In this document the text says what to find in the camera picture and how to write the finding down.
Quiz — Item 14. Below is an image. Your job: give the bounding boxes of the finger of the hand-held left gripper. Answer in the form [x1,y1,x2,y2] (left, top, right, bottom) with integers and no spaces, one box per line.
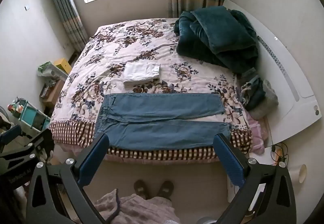
[0,125,22,150]
[0,129,55,164]

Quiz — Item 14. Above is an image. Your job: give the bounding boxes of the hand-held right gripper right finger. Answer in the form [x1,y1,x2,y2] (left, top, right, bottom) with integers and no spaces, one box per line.
[213,133,297,224]

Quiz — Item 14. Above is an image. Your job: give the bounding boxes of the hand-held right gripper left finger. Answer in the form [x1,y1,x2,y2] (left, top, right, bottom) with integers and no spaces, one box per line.
[25,133,110,224]

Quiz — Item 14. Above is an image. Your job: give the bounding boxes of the blue denim pants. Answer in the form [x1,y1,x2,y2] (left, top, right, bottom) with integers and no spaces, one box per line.
[95,94,231,150]

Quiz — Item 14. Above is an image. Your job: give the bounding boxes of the teal shelf rack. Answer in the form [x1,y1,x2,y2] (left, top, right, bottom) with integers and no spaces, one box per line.
[7,97,51,136]

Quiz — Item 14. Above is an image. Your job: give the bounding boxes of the pink bed sheet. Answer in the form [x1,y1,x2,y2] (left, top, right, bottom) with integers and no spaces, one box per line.
[247,112,269,156]

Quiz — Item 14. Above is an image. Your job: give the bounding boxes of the cardboard box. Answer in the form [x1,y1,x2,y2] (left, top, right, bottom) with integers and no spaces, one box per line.
[40,79,65,111]

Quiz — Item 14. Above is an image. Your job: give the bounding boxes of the white paper cup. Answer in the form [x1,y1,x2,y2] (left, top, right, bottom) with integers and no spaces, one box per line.
[288,163,308,184]

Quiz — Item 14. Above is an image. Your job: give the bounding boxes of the person's pink clothing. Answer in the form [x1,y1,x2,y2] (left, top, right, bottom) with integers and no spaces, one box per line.
[94,188,181,224]

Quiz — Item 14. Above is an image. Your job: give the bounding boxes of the pile of small clothes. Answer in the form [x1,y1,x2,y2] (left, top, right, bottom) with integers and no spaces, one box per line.
[249,79,279,120]

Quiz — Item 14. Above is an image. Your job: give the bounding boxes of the crumpled denim garment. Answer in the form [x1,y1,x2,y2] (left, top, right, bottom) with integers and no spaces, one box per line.
[240,67,267,111]

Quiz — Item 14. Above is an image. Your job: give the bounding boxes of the yellow box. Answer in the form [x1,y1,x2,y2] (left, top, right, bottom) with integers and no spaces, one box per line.
[53,58,71,74]

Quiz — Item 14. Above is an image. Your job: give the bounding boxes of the folded white cloth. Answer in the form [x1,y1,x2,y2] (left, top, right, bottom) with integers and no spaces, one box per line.
[123,61,161,86]

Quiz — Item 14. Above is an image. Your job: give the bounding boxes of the white headboard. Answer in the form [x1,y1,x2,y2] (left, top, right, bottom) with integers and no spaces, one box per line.
[223,0,320,145]

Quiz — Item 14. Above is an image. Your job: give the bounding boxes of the teal plush blanket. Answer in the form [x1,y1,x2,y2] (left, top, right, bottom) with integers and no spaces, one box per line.
[175,6,260,74]

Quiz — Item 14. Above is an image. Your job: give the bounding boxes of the floral bedspread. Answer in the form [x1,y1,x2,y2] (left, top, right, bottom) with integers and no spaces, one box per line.
[49,18,254,162]

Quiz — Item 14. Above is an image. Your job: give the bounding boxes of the black cable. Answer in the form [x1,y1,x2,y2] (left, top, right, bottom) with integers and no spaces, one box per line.
[270,142,289,165]

